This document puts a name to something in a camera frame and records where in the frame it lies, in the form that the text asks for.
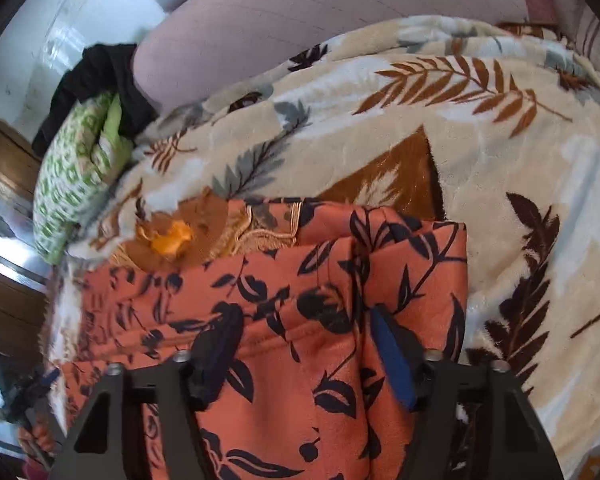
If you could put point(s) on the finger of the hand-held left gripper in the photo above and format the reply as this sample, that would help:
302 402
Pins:
42 384

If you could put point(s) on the wooden cabinet with glass door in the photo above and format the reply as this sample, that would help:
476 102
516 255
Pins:
5 300

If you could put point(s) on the green white patterned pillow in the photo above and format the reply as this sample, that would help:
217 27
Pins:
75 160

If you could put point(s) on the pink striped cloth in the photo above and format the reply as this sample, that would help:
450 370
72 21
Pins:
597 40

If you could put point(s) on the orange black floral garment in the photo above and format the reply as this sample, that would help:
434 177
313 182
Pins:
290 285

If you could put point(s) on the pink quilted mattress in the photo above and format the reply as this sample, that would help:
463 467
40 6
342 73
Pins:
305 10

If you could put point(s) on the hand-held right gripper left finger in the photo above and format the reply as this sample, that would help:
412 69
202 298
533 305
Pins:
216 355

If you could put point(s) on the black clothes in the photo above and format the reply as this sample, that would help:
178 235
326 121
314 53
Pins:
105 70

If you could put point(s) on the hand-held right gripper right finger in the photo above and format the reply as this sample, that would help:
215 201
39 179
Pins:
392 355

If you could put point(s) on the beige leaf print blanket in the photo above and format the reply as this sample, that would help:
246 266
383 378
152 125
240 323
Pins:
480 160

